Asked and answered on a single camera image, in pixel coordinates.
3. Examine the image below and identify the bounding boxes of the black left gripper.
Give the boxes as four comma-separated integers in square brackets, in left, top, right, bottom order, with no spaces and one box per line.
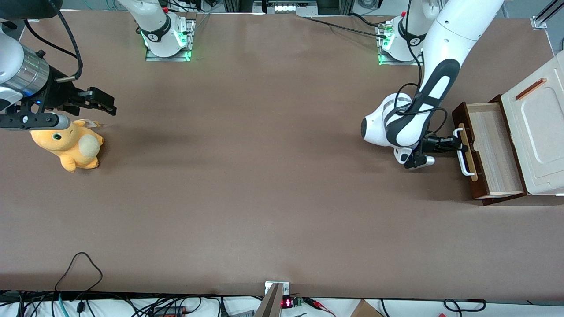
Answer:
[413,134,464,155]

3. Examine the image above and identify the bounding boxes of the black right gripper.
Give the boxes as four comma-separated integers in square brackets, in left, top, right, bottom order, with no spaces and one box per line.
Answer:
[20,66,118,117]

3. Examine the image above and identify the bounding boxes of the white bar drawer handle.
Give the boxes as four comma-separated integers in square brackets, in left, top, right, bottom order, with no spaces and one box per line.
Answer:
[453,127,476,177]

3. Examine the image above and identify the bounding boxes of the wooden drawer with white handle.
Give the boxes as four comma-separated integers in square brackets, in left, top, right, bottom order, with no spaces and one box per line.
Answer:
[452,101,528,200]

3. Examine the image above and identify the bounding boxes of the orange plush toy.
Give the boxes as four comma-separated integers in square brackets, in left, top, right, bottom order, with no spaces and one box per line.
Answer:
[30,118,105,173]

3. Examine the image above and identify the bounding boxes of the aluminium corner profile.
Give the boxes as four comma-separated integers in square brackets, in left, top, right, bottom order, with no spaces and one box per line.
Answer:
[530,0,564,30]

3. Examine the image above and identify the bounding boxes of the brown cardboard piece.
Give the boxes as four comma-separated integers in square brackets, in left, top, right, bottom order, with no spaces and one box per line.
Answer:
[350,299,384,317]

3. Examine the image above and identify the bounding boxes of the white lit device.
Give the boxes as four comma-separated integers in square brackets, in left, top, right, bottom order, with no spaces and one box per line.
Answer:
[263,0,319,14]

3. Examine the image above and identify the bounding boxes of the orange and black device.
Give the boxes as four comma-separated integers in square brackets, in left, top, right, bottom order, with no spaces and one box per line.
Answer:
[152,306,188,317]

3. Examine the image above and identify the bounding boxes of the light wooden handle backplate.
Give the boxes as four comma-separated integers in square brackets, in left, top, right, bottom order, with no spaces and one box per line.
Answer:
[458,123,479,182]

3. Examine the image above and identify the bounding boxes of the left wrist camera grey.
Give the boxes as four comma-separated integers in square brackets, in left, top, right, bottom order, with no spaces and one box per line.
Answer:
[404,154,436,170]

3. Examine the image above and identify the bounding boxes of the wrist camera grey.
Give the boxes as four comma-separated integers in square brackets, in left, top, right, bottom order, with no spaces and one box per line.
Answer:
[404,154,436,170]
[0,112,71,131]

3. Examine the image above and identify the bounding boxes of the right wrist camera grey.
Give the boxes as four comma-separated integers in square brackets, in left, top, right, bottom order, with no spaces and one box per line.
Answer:
[0,112,71,131]

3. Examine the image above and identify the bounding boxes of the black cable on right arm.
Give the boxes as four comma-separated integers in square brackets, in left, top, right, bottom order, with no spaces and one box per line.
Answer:
[23,0,84,83]

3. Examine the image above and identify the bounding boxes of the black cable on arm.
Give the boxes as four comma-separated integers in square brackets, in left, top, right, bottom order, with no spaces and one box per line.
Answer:
[23,0,84,83]
[393,0,449,135]

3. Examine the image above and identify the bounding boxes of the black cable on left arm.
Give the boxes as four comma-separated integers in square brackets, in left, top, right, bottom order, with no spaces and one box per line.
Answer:
[393,0,449,135]

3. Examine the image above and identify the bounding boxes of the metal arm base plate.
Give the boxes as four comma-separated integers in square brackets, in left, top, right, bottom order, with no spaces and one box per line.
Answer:
[145,18,197,63]
[377,21,425,66]

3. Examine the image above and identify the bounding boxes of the black cable at table edge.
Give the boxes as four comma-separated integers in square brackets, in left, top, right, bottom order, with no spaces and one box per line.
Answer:
[442,299,486,313]

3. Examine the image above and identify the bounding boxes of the thin black table cable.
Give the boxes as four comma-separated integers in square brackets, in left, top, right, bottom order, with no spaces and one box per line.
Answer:
[296,13,390,39]

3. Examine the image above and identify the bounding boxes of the black looped cable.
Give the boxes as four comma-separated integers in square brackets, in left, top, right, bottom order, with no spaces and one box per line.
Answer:
[54,252,104,292]

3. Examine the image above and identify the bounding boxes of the red and black wires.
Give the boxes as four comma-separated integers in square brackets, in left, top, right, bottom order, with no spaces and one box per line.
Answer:
[303,297,336,316]

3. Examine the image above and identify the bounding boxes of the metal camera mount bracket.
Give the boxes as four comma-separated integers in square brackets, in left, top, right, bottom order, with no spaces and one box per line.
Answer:
[264,281,291,296]

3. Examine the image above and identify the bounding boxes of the grey camera mount pole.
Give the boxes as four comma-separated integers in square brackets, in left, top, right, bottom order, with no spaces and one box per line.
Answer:
[254,283,283,317]

